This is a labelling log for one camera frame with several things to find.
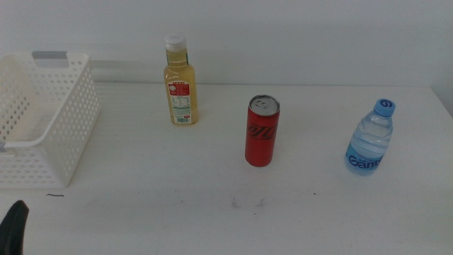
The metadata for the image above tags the yellow juice bottle white cap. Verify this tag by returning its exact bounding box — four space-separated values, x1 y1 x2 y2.
163 33 199 125

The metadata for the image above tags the red soda can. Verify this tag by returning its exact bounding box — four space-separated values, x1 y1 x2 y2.
244 94 281 168

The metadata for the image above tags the clear water bottle blue label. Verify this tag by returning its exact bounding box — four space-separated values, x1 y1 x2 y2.
344 98 396 176

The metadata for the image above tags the white perforated plastic basket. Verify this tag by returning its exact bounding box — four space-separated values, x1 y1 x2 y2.
0 50 101 189

